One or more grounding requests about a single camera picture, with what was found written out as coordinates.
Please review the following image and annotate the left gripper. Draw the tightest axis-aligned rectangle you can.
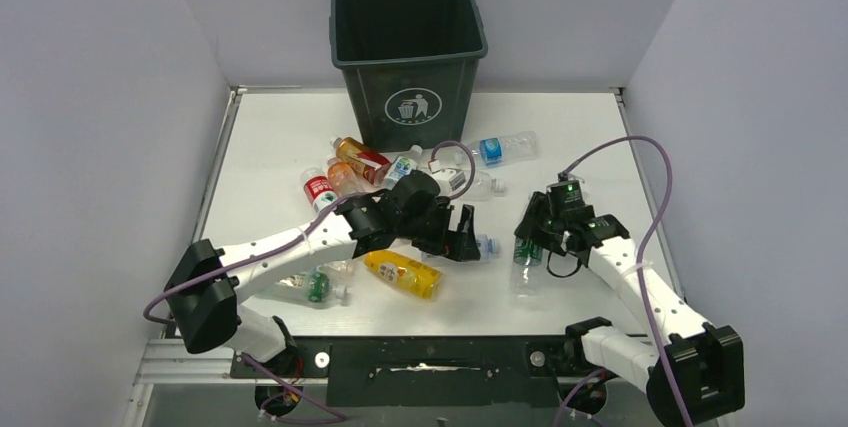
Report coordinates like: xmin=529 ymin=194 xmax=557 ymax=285
xmin=397 ymin=199 xmax=479 ymax=262

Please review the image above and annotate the green label tall bottle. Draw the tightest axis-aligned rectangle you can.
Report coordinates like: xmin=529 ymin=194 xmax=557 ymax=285
xmin=510 ymin=236 xmax=543 ymax=304

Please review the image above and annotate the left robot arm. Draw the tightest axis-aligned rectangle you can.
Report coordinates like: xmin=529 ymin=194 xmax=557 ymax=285
xmin=163 ymin=171 xmax=481 ymax=362

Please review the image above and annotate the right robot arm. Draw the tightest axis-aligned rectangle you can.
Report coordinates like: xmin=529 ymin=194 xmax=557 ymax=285
xmin=514 ymin=179 xmax=746 ymax=426

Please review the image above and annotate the dark green trash bin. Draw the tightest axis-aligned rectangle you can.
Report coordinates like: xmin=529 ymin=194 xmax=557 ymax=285
xmin=329 ymin=0 xmax=488 ymax=152

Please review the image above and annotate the blue oval label bottle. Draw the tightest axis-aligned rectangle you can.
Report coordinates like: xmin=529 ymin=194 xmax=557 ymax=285
xmin=420 ymin=234 xmax=501 ymax=266

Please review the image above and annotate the yellow juice bottle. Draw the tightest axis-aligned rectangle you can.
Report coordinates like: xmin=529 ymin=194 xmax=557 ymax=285
xmin=364 ymin=250 xmax=443 ymax=300

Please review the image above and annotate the clear unlabeled bottle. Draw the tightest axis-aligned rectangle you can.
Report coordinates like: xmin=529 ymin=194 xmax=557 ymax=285
xmin=428 ymin=170 xmax=507 ymax=201

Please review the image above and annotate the blue label clear bottle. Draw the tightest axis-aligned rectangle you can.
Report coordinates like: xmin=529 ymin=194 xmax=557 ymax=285
xmin=466 ymin=131 xmax=539 ymax=168

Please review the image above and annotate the blue white label bottle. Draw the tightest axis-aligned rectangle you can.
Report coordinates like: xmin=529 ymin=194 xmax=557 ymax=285
xmin=380 ymin=145 xmax=423 ymax=189

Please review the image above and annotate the red orange tea bottle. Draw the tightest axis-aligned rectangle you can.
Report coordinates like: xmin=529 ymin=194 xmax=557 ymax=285
xmin=330 ymin=137 xmax=390 ymax=187

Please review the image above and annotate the orange drink bottle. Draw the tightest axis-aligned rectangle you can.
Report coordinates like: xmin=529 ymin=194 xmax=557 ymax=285
xmin=326 ymin=156 xmax=365 ymax=196

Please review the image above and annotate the green tea bottle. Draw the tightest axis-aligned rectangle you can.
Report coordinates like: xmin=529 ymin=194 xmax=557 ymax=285
xmin=259 ymin=270 xmax=348 ymax=308

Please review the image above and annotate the red label bottle left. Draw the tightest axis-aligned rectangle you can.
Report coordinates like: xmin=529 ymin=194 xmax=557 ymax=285
xmin=300 ymin=167 xmax=339 ymax=213

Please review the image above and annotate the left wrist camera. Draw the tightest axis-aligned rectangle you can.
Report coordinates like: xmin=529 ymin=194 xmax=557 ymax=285
xmin=433 ymin=168 xmax=467 ymax=196

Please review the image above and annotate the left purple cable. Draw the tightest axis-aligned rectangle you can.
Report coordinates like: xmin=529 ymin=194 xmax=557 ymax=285
xmin=142 ymin=140 xmax=478 ymax=425

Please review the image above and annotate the purple cable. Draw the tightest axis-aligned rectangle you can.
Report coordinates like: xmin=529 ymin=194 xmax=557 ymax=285
xmin=553 ymin=135 xmax=696 ymax=427
xmin=142 ymin=140 xmax=478 ymax=425

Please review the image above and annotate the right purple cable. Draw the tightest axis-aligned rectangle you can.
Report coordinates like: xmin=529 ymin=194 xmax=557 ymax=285
xmin=553 ymin=135 xmax=696 ymax=427

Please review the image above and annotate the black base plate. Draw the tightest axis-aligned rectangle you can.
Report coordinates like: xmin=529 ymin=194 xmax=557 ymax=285
xmin=230 ymin=335 xmax=595 ymax=425

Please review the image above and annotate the aluminium front rail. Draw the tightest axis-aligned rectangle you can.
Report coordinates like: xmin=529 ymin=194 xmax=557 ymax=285
xmin=135 ymin=337 xmax=730 ymax=386

